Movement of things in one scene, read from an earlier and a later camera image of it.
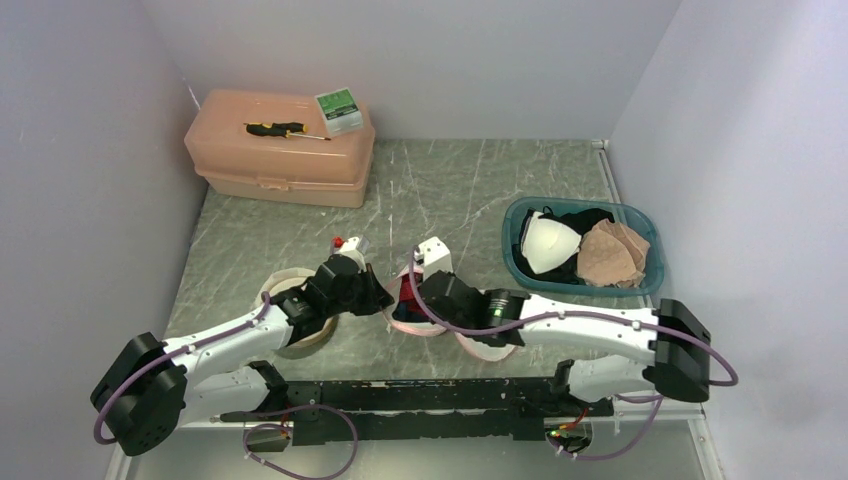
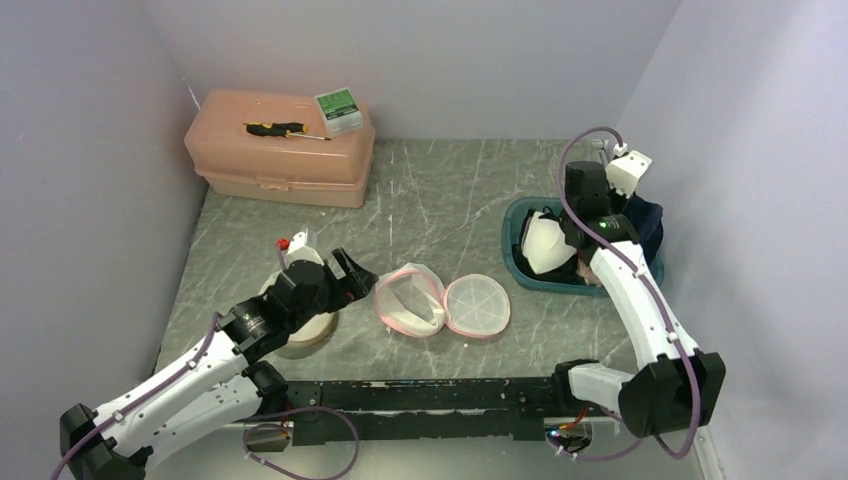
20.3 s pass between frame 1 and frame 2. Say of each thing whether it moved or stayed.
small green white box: stayed
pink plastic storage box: stayed
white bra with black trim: stayed
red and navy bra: moved
